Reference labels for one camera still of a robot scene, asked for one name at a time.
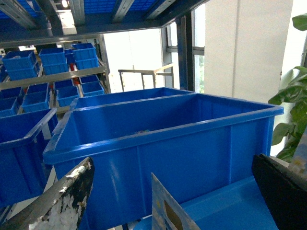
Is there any large blue plastic crate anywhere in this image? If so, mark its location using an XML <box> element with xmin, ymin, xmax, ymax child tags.
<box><xmin>43</xmin><ymin>93</ymin><xmax>283</xmax><ymax>230</ymax></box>

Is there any left gripper worn black left finger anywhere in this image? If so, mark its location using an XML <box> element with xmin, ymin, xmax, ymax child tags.
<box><xmin>0</xmin><ymin>157</ymin><xmax>95</xmax><ymax>230</ymax></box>

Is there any green potted plant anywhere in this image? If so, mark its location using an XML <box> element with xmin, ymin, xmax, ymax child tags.
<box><xmin>268</xmin><ymin>13</ymin><xmax>307</xmax><ymax>162</ymax></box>

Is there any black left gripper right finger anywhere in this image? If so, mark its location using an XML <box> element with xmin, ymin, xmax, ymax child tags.
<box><xmin>251</xmin><ymin>154</ymin><xmax>307</xmax><ymax>230</ymax></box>

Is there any flower gift bag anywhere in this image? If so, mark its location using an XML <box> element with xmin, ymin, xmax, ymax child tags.
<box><xmin>288</xmin><ymin>129</ymin><xmax>307</xmax><ymax>180</ymax></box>
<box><xmin>151</xmin><ymin>173</ymin><xmax>200</xmax><ymax>230</ymax></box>

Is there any blue plastic tray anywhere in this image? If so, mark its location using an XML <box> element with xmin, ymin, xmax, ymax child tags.
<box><xmin>134</xmin><ymin>176</ymin><xmax>277</xmax><ymax>230</ymax></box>

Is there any blue crate on left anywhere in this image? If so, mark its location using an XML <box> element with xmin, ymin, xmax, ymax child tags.
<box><xmin>0</xmin><ymin>108</ymin><xmax>58</xmax><ymax>207</ymax></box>

